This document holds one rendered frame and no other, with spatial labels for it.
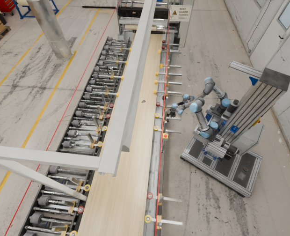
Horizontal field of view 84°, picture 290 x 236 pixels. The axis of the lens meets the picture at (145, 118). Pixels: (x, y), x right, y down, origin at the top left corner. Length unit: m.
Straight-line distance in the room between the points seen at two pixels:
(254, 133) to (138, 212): 1.82
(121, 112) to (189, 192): 2.62
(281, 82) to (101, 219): 2.43
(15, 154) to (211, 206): 2.99
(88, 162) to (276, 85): 1.78
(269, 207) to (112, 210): 2.66
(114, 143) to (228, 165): 2.85
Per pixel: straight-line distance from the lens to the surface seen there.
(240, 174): 3.44
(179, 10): 4.37
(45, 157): 0.84
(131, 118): 0.92
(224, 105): 2.70
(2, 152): 0.97
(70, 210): 2.45
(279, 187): 4.00
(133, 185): 2.28
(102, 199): 2.31
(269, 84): 1.97
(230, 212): 3.44
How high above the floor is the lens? 3.13
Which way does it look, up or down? 56 degrees down
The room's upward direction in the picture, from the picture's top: 1 degrees counter-clockwise
